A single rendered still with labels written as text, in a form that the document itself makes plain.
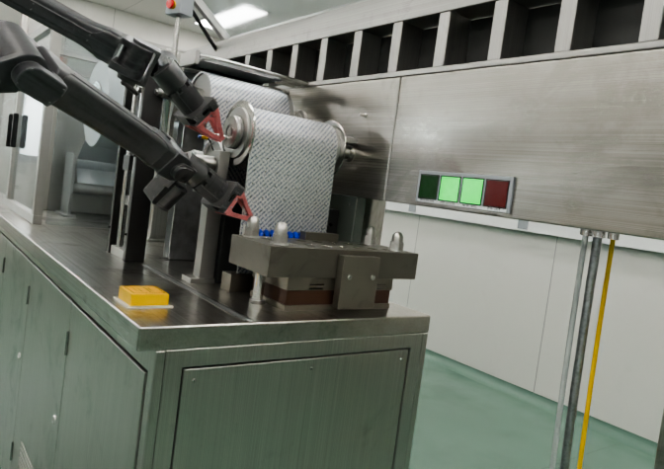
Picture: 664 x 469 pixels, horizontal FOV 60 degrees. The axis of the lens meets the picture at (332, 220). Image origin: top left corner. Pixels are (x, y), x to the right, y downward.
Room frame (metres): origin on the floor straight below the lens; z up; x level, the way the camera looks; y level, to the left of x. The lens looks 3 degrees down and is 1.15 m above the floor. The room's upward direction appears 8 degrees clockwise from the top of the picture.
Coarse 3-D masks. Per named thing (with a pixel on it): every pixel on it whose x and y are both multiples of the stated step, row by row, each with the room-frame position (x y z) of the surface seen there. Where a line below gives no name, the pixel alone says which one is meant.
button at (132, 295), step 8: (120, 288) 1.04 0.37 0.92; (128, 288) 1.03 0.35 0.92; (136, 288) 1.04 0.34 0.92; (144, 288) 1.05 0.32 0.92; (152, 288) 1.06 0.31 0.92; (120, 296) 1.04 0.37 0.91; (128, 296) 1.00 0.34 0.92; (136, 296) 1.00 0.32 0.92; (144, 296) 1.01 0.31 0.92; (152, 296) 1.02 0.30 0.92; (160, 296) 1.03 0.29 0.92; (168, 296) 1.03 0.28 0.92; (128, 304) 1.00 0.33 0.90; (136, 304) 1.00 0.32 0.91; (144, 304) 1.01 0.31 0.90; (152, 304) 1.02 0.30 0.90; (160, 304) 1.03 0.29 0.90
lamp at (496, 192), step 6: (486, 186) 1.14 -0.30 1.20; (492, 186) 1.13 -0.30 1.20; (498, 186) 1.12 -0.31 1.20; (504, 186) 1.11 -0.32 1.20; (486, 192) 1.14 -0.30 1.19; (492, 192) 1.13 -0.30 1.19; (498, 192) 1.12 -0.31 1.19; (504, 192) 1.11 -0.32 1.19; (486, 198) 1.14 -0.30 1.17; (492, 198) 1.13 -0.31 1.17; (498, 198) 1.12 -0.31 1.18; (504, 198) 1.11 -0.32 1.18; (486, 204) 1.14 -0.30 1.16; (492, 204) 1.13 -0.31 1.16; (498, 204) 1.12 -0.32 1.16; (504, 204) 1.11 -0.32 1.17
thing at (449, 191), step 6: (444, 180) 1.23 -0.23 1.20; (450, 180) 1.22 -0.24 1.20; (456, 180) 1.21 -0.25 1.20; (444, 186) 1.23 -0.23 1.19; (450, 186) 1.22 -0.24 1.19; (456, 186) 1.20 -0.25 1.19; (444, 192) 1.23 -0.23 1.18; (450, 192) 1.22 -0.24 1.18; (456, 192) 1.20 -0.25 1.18; (444, 198) 1.23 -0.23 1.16; (450, 198) 1.22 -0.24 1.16; (456, 198) 1.20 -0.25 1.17
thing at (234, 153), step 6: (240, 108) 1.30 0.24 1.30; (234, 114) 1.32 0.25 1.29; (240, 114) 1.29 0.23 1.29; (246, 114) 1.27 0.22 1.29; (246, 120) 1.27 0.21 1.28; (246, 126) 1.27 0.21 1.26; (246, 132) 1.26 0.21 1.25; (336, 132) 1.43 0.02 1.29; (246, 138) 1.26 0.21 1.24; (240, 144) 1.28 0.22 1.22; (246, 144) 1.27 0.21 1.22; (228, 150) 1.32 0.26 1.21; (234, 150) 1.30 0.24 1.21; (240, 150) 1.28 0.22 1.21; (234, 156) 1.30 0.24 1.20; (336, 156) 1.42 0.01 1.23
